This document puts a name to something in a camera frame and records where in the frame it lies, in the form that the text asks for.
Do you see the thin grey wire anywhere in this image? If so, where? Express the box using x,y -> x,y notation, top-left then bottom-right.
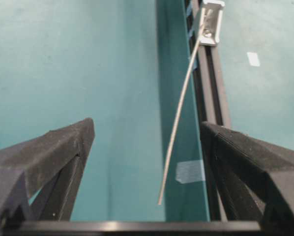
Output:
157,7 -> 215,206

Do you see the pale tape square on table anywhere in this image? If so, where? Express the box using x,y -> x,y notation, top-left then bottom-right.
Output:
246,52 -> 261,67

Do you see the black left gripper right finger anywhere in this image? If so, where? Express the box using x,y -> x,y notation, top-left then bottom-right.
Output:
200,121 -> 294,236

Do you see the black aluminium frame rail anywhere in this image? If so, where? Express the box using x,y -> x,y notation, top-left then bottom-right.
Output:
185,0 -> 231,127

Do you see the blue tape piece on rail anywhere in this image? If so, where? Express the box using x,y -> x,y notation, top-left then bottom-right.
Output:
176,160 -> 206,184

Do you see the metal fitting with hole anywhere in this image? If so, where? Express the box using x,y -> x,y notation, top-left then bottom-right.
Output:
196,0 -> 225,47

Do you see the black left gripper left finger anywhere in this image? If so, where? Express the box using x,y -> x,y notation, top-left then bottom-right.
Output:
0,118 -> 95,228

